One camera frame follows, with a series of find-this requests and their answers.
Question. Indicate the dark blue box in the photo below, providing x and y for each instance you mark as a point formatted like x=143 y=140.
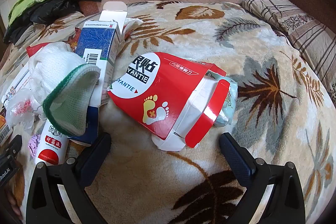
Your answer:
x=92 y=124

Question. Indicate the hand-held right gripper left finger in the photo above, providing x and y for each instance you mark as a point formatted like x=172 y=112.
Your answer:
x=92 y=161

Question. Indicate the blue and white carton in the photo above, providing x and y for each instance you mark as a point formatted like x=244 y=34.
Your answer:
x=97 y=40

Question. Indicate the person's left hand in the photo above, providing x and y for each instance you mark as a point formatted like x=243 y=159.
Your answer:
x=13 y=203

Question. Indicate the white box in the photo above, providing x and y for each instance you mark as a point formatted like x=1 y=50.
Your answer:
x=15 y=85

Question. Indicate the pale green wipes packet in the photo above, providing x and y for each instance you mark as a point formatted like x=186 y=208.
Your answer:
x=227 y=103

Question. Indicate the red cardboard box foot print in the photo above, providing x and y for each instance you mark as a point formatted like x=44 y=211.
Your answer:
x=162 y=87

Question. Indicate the black jacket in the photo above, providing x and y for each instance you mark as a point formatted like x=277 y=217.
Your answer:
x=50 y=10

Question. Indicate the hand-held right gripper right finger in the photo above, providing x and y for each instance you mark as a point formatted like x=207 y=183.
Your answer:
x=236 y=158

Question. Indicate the white bottle red label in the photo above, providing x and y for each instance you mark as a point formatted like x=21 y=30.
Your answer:
x=51 y=145

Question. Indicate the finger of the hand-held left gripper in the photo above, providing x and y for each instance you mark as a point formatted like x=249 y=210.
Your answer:
x=14 y=146

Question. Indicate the striped pillow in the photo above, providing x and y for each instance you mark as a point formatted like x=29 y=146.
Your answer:
x=302 y=27

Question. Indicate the leaf print blanket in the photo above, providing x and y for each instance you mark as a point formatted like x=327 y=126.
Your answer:
x=144 y=163

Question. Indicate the red foil snack packet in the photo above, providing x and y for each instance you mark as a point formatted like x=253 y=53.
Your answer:
x=73 y=43

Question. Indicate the purple crumpled wrapper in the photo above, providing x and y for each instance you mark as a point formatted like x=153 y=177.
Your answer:
x=34 y=146

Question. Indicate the white pouch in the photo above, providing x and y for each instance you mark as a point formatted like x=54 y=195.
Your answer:
x=132 y=26

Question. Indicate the white knit glove green cuff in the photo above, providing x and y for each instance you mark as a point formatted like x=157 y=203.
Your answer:
x=68 y=98

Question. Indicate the clear plastic bag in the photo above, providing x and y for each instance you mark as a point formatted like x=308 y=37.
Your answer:
x=18 y=111

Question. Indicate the orange box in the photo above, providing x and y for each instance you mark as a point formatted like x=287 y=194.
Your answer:
x=5 y=132

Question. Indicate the red plastic wrapper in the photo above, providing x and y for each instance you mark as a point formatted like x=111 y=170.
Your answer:
x=34 y=50

